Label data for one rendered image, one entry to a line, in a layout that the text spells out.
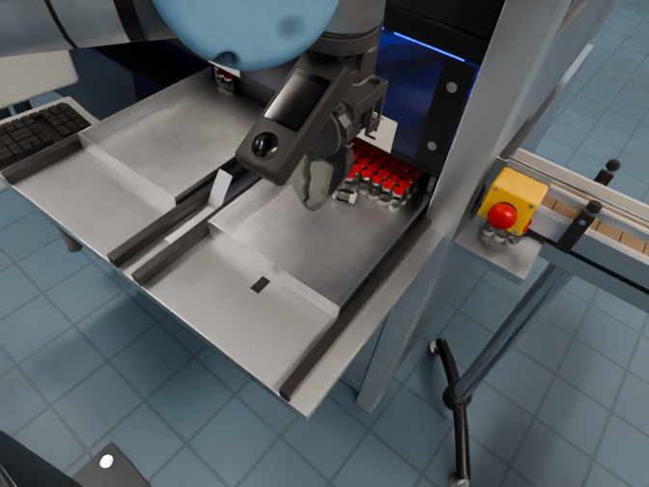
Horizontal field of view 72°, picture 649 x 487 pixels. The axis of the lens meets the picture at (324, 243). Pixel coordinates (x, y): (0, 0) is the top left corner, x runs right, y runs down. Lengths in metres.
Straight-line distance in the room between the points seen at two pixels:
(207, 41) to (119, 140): 0.81
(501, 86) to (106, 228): 0.64
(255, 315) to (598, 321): 1.64
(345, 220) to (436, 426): 0.97
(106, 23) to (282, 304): 0.53
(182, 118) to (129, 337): 0.94
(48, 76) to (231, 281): 0.78
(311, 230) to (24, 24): 0.61
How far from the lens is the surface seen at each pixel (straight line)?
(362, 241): 0.77
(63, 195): 0.90
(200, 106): 1.05
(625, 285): 0.92
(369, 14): 0.38
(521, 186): 0.73
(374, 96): 0.45
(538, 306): 1.07
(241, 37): 0.19
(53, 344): 1.81
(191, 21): 0.19
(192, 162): 0.91
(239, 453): 1.51
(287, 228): 0.77
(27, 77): 1.30
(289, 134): 0.38
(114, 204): 0.86
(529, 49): 0.63
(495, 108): 0.67
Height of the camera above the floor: 1.46
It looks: 50 degrees down
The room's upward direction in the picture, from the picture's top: 8 degrees clockwise
